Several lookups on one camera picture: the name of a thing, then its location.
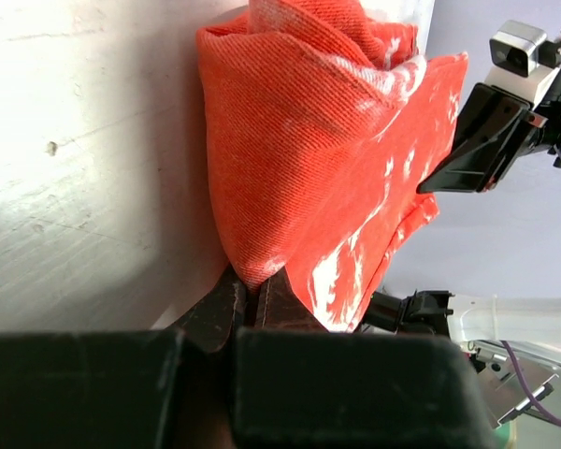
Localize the red tie-dye trousers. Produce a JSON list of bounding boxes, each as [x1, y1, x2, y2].
[[196, 1, 468, 332]]

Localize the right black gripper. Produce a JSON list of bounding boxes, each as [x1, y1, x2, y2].
[[417, 69, 561, 194]]

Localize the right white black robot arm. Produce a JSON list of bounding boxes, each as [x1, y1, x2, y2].
[[363, 40, 561, 349]]

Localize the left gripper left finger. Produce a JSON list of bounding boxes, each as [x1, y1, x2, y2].
[[0, 269, 245, 448]]

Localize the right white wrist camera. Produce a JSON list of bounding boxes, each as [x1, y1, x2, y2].
[[484, 20, 561, 108]]

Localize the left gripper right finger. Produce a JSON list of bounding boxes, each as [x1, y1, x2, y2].
[[231, 268, 496, 449]]

